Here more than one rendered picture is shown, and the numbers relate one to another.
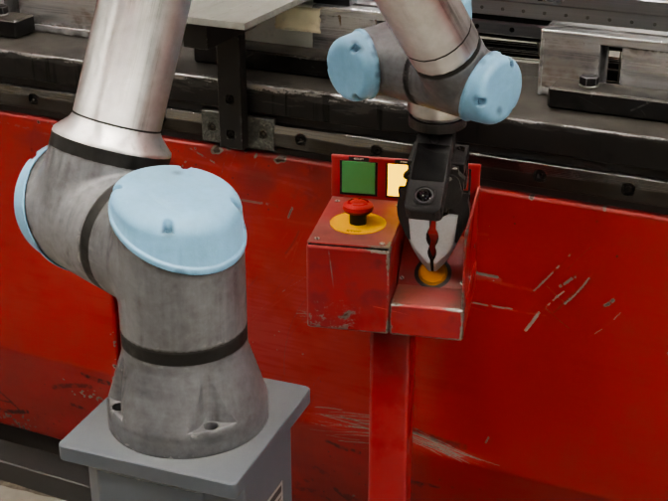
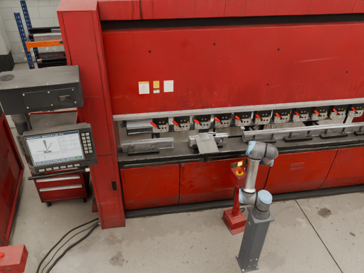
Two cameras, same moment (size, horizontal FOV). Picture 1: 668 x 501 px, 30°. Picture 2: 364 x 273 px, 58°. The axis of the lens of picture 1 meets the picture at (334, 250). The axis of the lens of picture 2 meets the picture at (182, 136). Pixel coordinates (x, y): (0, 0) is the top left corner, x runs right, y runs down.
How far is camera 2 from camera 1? 233 cm
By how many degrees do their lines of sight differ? 33
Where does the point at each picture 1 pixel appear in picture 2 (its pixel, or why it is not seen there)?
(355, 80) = not seen: hidden behind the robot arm
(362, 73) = not seen: hidden behind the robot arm
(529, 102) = (245, 144)
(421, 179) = not seen: hidden behind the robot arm
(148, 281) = (267, 205)
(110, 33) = (252, 180)
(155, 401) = (265, 215)
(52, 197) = (248, 198)
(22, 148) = (163, 169)
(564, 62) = (247, 137)
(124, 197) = (263, 198)
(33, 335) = (162, 194)
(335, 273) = (241, 181)
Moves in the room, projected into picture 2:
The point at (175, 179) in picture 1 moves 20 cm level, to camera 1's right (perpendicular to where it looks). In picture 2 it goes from (262, 193) to (280, 183)
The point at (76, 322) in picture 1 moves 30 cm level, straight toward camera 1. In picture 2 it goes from (171, 190) to (192, 205)
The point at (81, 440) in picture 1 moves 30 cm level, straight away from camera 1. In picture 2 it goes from (256, 221) to (226, 201)
